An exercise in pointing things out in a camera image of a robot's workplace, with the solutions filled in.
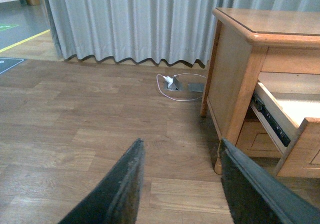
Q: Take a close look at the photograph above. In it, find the white charger cable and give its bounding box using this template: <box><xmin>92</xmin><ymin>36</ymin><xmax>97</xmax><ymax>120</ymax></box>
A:
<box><xmin>156</xmin><ymin>73</ymin><xmax>207</xmax><ymax>102</ymax></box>

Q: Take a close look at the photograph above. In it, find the open floor outlet box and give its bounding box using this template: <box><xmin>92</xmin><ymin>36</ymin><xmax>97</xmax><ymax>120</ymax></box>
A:
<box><xmin>164</xmin><ymin>76</ymin><xmax>182</xmax><ymax>91</ymax></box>

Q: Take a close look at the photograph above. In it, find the closed floor outlet cover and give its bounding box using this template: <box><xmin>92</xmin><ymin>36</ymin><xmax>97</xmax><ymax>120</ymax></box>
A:
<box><xmin>187</xmin><ymin>83</ymin><xmax>204</xmax><ymax>93</ymax></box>

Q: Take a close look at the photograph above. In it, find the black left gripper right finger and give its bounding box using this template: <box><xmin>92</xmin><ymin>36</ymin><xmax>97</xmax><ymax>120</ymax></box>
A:
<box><xmin>219</xmin><ymin>138</ymin><xmax>320</xmax><ymax>224</ymax></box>

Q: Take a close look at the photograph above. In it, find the grey curtain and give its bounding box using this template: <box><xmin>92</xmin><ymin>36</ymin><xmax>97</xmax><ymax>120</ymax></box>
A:
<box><xmin>44</xmin><ymin>0</ymin><xmax>320</xmax><ymax>64</ymax></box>

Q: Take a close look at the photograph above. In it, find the wooden drawer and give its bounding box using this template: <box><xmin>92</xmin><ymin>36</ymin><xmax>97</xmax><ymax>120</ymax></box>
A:
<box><xmin>235</xmin><ymin>120</ymin><xmax>281</xmax><ymax>158</ymax></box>
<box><xmin>250</xmin><ymin>81</ymin><xmax>320</xmax><ymax>178</ymax></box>

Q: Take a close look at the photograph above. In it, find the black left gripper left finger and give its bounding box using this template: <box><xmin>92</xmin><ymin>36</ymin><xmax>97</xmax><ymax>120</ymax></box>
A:
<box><xmin>59</xmin><ymin>139</ymin><xmax>145</xmax><ymax>224</ymax></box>

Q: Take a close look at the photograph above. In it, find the wooden nightstand cabinet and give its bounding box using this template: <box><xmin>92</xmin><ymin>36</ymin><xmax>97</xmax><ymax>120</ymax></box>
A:
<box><xmin>200</xmin><ymin>7</ymin><xmax>320</xmax><ymax>176</ymax></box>

